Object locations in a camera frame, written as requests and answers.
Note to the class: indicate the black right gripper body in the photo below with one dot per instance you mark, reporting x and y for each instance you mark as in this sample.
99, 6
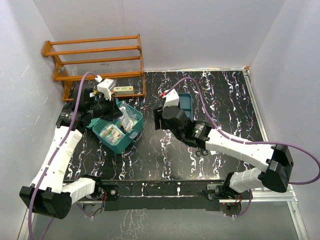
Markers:
179, 133

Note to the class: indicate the green blue bandage packet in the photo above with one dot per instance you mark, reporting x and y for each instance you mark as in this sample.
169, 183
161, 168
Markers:
111, 134

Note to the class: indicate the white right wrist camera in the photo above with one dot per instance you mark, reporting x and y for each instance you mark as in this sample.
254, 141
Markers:
170, 98

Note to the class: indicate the white gauze packet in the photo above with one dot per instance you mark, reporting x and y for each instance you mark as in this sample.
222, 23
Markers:
128, 119

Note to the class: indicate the cream medicine box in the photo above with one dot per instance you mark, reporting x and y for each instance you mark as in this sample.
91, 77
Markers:
123, 90

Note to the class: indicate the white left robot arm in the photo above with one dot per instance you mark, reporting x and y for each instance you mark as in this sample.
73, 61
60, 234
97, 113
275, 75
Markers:
46, 194

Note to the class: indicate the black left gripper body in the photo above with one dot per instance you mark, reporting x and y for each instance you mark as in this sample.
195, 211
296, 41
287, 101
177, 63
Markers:
102, 108

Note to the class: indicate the wooden shelf rack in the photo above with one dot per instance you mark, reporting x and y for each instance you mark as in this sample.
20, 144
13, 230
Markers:
110, 57

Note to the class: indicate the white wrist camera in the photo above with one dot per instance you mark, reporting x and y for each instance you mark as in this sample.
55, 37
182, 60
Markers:
105, 87
170, 98

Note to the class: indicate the dark blue divided tray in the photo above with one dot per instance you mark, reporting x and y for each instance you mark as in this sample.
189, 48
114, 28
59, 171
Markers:
186, 104

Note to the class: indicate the teal medicine kit box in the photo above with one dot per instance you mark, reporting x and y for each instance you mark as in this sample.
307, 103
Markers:
97, 124

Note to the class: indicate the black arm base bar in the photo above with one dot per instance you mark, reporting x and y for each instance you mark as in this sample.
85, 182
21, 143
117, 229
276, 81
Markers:
118, 195

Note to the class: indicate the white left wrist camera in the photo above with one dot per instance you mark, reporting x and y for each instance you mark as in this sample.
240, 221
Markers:
105, 87

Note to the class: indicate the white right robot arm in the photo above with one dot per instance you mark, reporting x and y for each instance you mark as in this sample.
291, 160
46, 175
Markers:
272, 163

